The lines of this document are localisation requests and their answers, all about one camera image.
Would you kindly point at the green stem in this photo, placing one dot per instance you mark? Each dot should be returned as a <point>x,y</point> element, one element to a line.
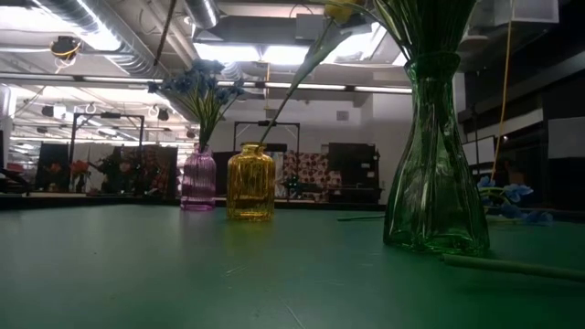
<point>503,266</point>

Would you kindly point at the yellow ribbed glass vase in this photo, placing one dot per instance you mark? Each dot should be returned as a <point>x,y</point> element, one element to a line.
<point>250,183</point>

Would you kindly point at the purple ribbed glass vase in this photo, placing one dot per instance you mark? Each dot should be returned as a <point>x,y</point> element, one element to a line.
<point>198,183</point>

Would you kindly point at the tall green glass vase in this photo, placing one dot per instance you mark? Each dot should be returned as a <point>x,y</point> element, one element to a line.
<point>434,183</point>

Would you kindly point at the red artificial flowers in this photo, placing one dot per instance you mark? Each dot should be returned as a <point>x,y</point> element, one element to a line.
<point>80,166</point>

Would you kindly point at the floral patterned cloth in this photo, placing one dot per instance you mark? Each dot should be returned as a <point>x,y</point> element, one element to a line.
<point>315,169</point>

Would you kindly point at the dark cabinet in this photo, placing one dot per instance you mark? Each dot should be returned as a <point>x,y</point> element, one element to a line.
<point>352,164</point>

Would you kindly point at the dark red patterned tapestry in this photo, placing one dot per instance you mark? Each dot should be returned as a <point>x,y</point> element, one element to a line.
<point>157,166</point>

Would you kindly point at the green table mat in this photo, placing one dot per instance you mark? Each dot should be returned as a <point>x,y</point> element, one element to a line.
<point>183,274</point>

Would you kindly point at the long ceiling light bar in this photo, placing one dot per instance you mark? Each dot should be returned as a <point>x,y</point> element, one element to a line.
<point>137,79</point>

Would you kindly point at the black monitor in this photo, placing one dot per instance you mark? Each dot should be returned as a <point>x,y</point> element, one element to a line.
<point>52,153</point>

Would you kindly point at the silver ventilation duct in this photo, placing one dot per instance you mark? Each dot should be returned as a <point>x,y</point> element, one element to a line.
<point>132,64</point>

